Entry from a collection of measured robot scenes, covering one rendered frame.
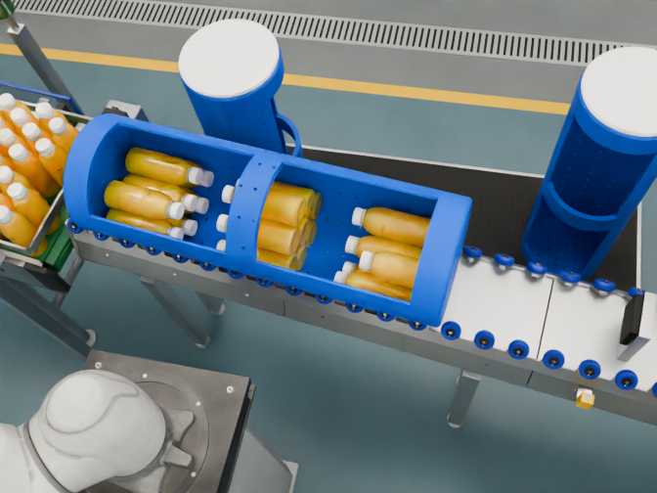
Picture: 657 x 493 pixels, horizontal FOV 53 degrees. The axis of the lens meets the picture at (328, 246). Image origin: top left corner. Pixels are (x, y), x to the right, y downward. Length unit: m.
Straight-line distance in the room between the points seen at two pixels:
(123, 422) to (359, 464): 1.34
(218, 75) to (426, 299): 0.88
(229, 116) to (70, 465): 1.03
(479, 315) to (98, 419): 0.86
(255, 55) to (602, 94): 0.90
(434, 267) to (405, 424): 1.21
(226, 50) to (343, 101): 1.25
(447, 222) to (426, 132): 1.66
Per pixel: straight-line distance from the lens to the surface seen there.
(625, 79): 1.85
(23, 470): 1.24
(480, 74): 3.17
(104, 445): 1.20
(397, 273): 1.38
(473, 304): 1.58
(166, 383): 1.44
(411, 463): 2.41
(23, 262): 1.91
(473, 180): 2.65
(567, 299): 1.62
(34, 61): 2.17
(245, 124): 1.89
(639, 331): 1.46
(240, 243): 1.40
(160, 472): 1.37
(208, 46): 1.93
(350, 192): 1.56
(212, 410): 1.39
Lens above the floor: 2.38
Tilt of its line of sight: 63 degrees down
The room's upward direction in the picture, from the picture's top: 12 degrees counter-clockwise
